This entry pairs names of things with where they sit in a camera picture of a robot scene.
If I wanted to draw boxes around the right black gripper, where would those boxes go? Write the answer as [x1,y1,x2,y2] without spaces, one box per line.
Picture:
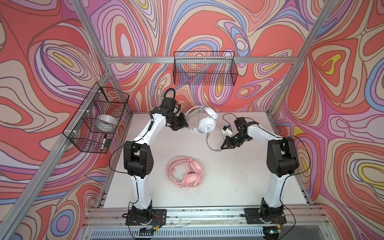
[220,131,250,149]

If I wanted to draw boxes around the white headphones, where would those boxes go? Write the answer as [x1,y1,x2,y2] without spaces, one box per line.
[185,105,219,134]

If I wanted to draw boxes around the pink headphones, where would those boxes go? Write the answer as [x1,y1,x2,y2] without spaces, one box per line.
[166,156,205,188]

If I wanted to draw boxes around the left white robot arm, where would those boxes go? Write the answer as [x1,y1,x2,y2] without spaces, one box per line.
[123,88,188,224]

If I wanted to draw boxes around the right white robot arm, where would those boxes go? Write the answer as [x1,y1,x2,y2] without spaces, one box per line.
[221,117,300,224]

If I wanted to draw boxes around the grey tape roll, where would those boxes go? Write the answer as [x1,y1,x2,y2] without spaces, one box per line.
[93,114,118,134]

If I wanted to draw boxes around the marker pen in basket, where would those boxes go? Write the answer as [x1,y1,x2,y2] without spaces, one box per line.
[101,134,107,151]

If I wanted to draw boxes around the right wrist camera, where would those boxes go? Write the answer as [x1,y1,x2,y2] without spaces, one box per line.
[221,125,233,138]

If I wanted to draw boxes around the black wire basket back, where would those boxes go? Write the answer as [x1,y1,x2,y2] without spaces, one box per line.
[173,50,238,86]

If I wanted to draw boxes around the black wire basket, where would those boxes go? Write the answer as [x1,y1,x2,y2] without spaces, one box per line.
[63,83,130,154]
[173,50,238,86]

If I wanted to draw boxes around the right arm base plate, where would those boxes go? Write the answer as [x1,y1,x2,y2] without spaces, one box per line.
[241,206,287,225]

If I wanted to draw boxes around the black wire basket left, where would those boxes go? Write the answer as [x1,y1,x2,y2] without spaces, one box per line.
[63,83,130,154]

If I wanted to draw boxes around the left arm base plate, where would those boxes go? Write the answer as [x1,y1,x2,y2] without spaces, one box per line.
[125,209,167,227]

